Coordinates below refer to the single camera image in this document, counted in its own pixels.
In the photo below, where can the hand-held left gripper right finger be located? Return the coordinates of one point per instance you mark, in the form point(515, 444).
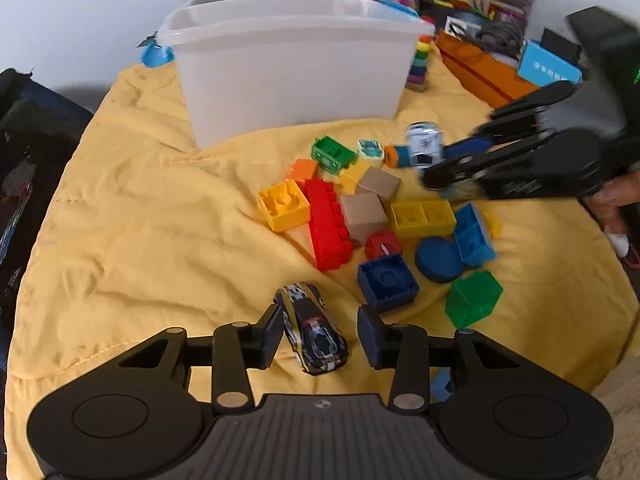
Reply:
point(370, 342)

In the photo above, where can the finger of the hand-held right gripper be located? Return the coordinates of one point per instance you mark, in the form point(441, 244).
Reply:
point(480, 167)
point(515, 112)

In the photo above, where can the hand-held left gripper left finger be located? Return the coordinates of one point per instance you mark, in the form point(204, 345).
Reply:
point(272, 335)

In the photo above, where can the black toy car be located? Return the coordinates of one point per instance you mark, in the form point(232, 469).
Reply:
point(312, 330)

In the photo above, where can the dark blue square block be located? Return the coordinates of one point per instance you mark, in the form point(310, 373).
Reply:
point(387, 282)

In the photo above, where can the white toy car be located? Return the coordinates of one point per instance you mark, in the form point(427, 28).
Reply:
point(422, 142)

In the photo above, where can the white plastic storage bin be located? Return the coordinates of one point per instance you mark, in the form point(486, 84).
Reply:
point(295, 70)

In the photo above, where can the person's right hand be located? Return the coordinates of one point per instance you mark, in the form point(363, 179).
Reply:
point(620, 205)

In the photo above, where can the orange cardboard box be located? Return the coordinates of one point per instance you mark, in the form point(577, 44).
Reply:
point(480, 72)

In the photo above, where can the blue card box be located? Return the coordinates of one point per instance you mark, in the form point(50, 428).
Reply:
point(547, 65)

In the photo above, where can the yellow long block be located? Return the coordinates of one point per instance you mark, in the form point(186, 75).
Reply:
point(422, 219)

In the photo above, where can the black box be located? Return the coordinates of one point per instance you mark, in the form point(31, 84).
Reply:
point(560, 45)

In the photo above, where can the tiny light blue block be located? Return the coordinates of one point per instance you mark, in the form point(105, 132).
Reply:
point(440, 385)

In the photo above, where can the orange and blue cylinder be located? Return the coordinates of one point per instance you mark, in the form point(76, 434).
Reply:
point(396, 156)

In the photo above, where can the small red block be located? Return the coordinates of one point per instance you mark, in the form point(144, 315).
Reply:
point(382, 246)

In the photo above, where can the tan block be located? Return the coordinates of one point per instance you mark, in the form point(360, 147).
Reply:
point(364, 216)
point(380, 182)

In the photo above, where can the blue round disc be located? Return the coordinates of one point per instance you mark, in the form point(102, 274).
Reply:
point(437, 260)

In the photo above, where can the plain green block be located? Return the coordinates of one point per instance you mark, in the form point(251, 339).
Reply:
point(472, 300)

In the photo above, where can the teal flower tile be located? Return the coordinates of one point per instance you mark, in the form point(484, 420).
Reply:
point(370, 149)

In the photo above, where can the long red block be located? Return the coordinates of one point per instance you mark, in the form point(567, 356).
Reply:
point(327, 225)

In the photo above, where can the yellow rectangular block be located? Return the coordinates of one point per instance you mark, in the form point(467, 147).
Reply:
point(352, 176)

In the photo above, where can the yellow square block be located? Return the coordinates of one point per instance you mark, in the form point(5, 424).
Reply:
point(284, 206)

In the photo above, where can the patterned green block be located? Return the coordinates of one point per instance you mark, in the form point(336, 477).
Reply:
point(332, 154)

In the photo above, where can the blue bin clip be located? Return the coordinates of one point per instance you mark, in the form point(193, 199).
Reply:
point(156, 55)
point(397, 9)

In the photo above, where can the orange block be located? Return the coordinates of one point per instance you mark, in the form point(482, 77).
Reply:
point(304, 170)

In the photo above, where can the yellow blanket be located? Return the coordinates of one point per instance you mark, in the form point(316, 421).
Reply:
point(150, 210)

